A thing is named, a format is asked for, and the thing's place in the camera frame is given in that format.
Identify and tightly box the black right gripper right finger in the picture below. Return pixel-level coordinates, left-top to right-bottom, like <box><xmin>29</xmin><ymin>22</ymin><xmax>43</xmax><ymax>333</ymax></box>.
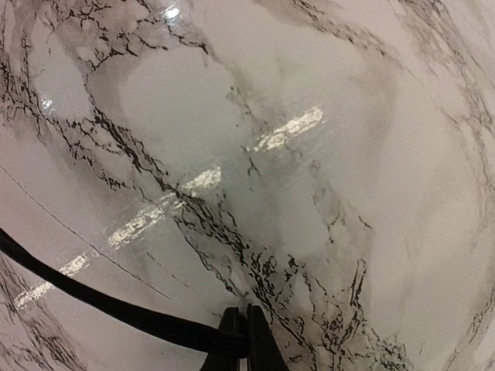
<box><xmin>247</xmin><ymin>305</ymin><xmax>289</xmax><ymax>371</ymax></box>

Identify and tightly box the cable bundle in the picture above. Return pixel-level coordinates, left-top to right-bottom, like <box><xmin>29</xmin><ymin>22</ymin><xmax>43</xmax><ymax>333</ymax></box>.
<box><xmin>0</xmin><ymin>227</ymin><xmax>248</xmax><ymax>359</ymax></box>

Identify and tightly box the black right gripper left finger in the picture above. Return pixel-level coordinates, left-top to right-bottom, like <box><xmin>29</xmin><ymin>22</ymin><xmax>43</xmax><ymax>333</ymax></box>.
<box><xmin>200</xmin><ymin>307</ymin><xmax>248</xmax><ymax>371</ymax></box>

